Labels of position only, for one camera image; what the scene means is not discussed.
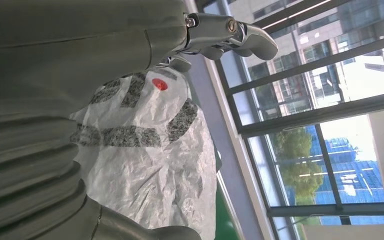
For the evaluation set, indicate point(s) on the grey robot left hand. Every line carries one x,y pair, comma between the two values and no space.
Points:
79,49

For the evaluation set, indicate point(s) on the white package with red dot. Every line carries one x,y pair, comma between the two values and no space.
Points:
152,165

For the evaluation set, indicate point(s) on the green tree outside window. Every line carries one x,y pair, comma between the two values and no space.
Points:
298,165

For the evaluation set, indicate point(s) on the dark window frame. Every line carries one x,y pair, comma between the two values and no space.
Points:
311,117

